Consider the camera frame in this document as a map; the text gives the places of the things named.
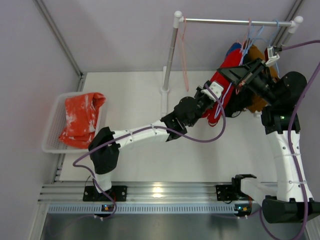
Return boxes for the red trousers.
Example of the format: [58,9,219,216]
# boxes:
[202,50,241,127]

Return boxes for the light blue hanger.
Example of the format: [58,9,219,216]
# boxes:
[214,23,265,117]
[264,19,283,76]

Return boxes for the orange white patterned trousers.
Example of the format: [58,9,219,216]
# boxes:
[59,92,106,149]

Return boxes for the blue patterned trousers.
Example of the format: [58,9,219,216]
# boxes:
[225,42,242,58]

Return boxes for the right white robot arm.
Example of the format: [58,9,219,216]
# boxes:
[217,58,320,224]

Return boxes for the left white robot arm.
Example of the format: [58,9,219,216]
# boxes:
[88,80,224,195]

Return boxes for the brown trousers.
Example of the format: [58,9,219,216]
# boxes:
[245,44,279,113]

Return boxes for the black trousers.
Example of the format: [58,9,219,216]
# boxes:
[224,88,254,118]

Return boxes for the white clothes rack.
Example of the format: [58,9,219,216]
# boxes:
[160,10,304,116]

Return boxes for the white plastic laundry basket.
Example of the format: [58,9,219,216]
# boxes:
[41,92,105,154]

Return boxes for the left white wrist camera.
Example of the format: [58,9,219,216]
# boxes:
[201,81,224,101]

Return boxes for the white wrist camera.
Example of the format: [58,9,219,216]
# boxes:
[264,46,282,67]
[201,81,224,101]

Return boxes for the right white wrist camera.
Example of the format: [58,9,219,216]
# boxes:
[264,46,282,67]

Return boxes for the aluminium mounting rail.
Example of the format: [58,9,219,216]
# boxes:
[37,181,278,203]

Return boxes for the grey slotted cable duct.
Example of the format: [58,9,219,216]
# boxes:
[47,203,242,214]

